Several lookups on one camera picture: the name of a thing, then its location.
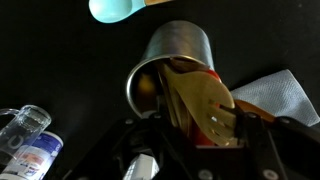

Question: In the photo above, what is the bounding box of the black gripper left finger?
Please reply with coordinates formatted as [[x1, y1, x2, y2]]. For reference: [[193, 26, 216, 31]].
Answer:
[[66, 113, 197, 180]]

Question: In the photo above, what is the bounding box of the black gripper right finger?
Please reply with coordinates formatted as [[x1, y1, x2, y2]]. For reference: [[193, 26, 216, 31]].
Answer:
[[233, 104, 320, 180]]

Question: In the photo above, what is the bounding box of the slotted wooden spatula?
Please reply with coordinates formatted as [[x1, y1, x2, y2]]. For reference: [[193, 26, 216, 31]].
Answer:
[[160, 64, 238, 146]]

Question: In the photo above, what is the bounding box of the silver metal utensil holder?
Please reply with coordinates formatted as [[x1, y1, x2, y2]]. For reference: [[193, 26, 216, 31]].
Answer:
[[126, 20, 214, 116]]

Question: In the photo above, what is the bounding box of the grey blue cloth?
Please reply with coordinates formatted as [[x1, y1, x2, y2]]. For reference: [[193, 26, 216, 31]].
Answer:
[[231, 69, 320, 127]]

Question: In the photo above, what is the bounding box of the white labelled bottle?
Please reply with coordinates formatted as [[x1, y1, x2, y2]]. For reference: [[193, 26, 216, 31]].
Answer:
[[0, 131, 64, 180]]

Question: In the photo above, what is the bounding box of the round black table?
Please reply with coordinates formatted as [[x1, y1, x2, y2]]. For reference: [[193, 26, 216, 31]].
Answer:
[[0, 0, 320, 180]]

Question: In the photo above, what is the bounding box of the clear glass mug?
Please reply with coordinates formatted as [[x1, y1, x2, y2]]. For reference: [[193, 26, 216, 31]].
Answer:
[[0, 105, 52, 165]]

